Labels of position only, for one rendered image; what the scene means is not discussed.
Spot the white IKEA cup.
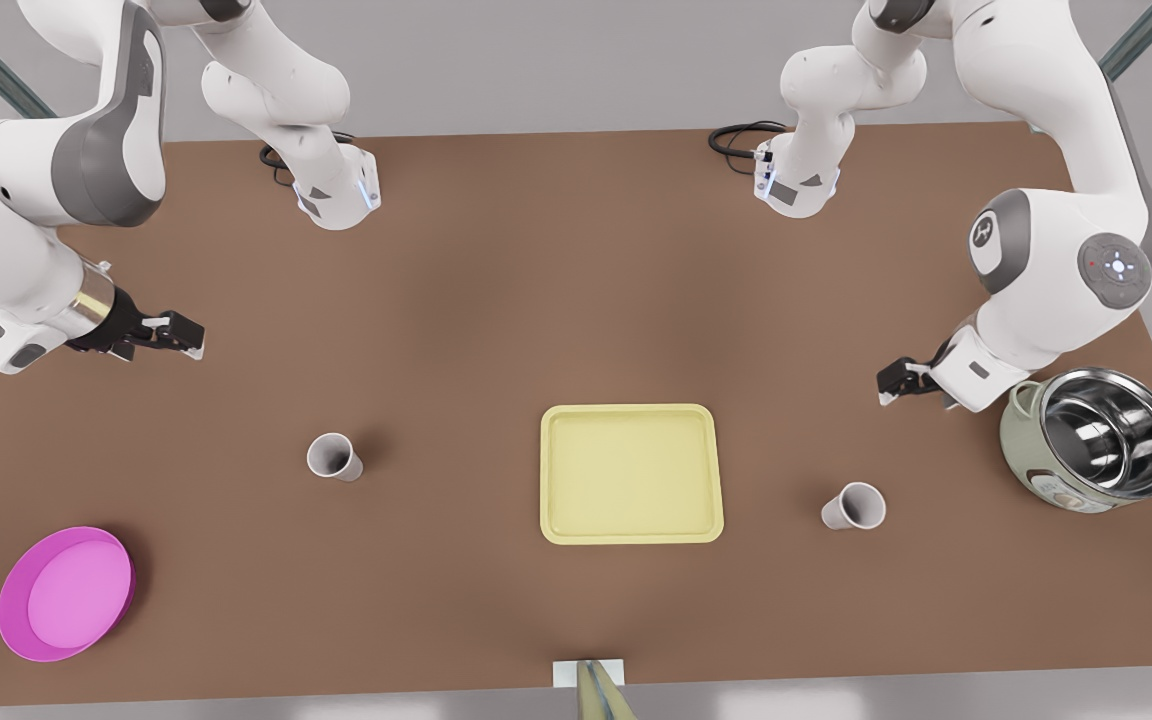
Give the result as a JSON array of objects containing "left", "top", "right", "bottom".
[
  {"left": 307, "top": 432, "right": 365, "bottom": 483},
  {"left": 821, "top": 482, "right": 887, "bottom": 532}
]

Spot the pale yellow tray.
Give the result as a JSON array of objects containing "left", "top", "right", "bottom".
[{"left": 539, "top": 403, "right": 725, "bottom": 546}]

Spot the green pot with steel inside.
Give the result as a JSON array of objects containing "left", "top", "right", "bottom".
[{"left": 999, "top": 366, "right": 1152, "bottom": 516}]

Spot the pink plate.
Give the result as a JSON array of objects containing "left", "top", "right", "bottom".
[{"left": 0, "top": 526, "right": 137, "bottom": 663}]

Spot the black cable loop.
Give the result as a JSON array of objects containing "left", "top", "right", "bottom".
[
  {"left": 259, "top": 130, "right": 358, "bottom": 188},
  {"left": 708, "top": 121, "right": 789, "bottom": 178}
]

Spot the silver post foot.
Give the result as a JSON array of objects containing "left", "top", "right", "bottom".
[{"left": 552, "top": 659, "right": 627, "bottom": 688}]

